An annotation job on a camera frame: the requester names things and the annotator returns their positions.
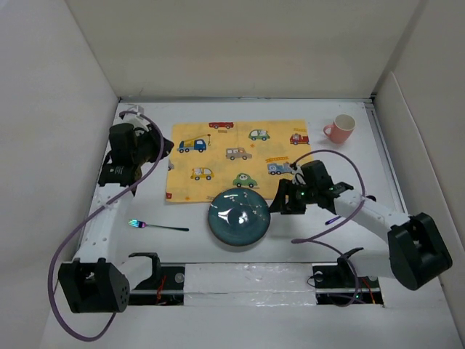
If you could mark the dark teal ceramic plate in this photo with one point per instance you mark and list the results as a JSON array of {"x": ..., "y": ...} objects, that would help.
[{"x": 238, "y": 219}]

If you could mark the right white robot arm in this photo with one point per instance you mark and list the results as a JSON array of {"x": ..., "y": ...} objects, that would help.
[{"x": 416, "y": 252}]

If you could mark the yellow vehicle-print cloth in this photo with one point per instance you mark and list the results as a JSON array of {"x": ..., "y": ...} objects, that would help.
[{"x": 213, "y": 156}]

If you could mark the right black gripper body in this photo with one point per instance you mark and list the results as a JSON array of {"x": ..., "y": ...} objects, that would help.
[{"x": 309, "y": 191}]

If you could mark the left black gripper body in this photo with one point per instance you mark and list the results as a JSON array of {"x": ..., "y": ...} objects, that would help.
[{"x": 149, "y": 145}]

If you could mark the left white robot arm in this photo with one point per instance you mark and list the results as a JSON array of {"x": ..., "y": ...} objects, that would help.
[{"x": 94, "y": 282}]

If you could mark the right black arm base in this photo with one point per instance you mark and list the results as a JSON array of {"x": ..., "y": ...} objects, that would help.
[{"x": 335, "y": 284}]

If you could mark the pink ceramic mug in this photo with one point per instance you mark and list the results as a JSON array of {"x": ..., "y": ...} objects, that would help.
[{"x": 341, "y": 128}]

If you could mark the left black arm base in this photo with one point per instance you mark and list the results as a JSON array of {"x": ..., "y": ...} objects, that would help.
[{"x": 163, "y": 283}]

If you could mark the iridescent purple metal spoon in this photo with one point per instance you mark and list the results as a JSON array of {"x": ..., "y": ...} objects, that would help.
[{"x": 332, "y": 220}]

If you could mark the iridescent metal fork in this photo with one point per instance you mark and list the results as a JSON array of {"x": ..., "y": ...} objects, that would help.
[{"x": 141, "y": 224}]

